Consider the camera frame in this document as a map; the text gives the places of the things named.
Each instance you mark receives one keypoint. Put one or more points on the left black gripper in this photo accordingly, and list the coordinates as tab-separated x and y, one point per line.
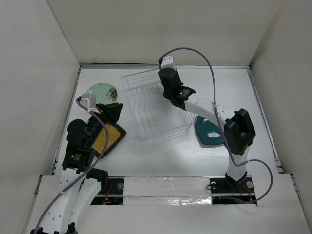
109	111

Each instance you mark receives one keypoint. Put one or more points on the yellow square plate black rim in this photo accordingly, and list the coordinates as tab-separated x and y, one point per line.
115	135

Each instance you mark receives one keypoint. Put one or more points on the mint floral round plate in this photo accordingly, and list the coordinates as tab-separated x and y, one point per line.
105	93

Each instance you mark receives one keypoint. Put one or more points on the teal square plate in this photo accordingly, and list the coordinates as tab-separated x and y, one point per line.
208	133

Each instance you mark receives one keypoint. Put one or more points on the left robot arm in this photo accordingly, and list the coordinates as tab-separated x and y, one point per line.
87	143

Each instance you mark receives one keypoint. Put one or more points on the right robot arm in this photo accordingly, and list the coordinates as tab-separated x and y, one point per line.
236	127

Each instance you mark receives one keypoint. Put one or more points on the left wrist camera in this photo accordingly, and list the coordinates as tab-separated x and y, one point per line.
87	100

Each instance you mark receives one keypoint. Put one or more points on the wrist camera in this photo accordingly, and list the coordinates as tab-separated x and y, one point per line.
167	62
87	100

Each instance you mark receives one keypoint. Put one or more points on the white wire dish rack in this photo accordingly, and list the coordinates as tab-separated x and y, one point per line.
155	118

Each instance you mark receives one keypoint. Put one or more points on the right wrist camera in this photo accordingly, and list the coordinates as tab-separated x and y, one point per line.
167	62

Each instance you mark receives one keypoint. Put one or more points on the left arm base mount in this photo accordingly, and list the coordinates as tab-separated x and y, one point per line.
112	187

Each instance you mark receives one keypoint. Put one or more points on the metal base rail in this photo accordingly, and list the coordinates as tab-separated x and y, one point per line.
168	193

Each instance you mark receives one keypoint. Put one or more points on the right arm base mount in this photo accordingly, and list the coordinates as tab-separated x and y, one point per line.
223	186

